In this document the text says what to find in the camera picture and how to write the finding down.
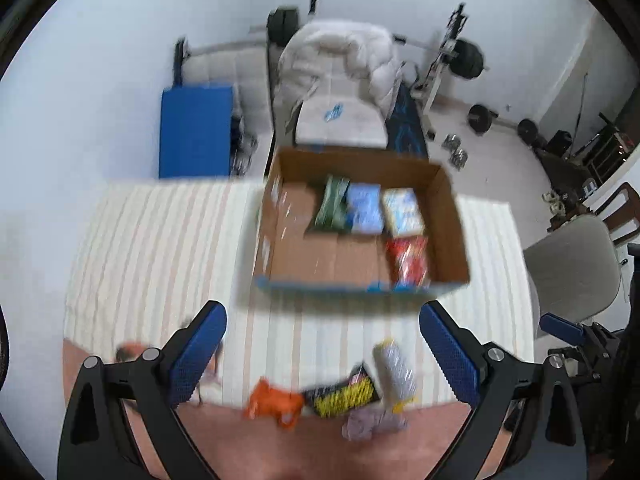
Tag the chrome dumbbells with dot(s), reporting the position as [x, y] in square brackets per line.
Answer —
[456, 150]

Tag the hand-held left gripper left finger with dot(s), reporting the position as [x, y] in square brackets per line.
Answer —
[197, 355]

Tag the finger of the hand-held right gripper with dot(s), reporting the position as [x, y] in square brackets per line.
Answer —
[561, 327]

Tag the black barbell weight plate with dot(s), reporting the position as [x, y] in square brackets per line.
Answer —
[470, 59]
[282, 24]

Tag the wooden chair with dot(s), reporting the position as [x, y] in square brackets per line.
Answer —
[620, 210]

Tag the light blue packet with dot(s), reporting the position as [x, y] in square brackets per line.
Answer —
[365, 207]

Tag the red packet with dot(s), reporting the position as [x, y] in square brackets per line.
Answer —
[409, 260]

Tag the silver packet with yellow ends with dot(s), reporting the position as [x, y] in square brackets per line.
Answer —
[396, 372]

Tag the grey purple soft pouch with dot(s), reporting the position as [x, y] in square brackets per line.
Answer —
[372, 425]

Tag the white tufted cushion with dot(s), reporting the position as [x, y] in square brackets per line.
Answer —
[225, 72]

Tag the blue patterned mat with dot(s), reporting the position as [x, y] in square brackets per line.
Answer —
[407, 125]

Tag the cardboard box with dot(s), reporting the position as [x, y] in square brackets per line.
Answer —
[345, 260]

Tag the blue folded mat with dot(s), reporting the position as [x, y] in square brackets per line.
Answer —
[195, 130]

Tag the white and blue packet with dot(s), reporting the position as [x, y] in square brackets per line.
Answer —
[402, 212]

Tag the black storage rack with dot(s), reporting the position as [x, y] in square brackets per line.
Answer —
[605, 152]

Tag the striped tablecloth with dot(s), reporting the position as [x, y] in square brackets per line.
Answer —
[150, 260]

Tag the beige chair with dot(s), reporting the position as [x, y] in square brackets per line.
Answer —
[575, 270]

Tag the green packet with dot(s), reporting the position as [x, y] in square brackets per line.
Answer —
[330, 207]

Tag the white weight rack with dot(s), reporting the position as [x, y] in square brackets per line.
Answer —
[440, 75]

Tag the orange packet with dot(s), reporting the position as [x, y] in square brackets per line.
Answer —
[272, 402]

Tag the black and yellow packet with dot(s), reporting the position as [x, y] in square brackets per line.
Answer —
[342, 392]

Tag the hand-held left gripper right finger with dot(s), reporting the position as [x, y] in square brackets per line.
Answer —
[450, 355]

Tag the small orange item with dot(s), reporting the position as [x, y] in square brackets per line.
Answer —
[127, 351]

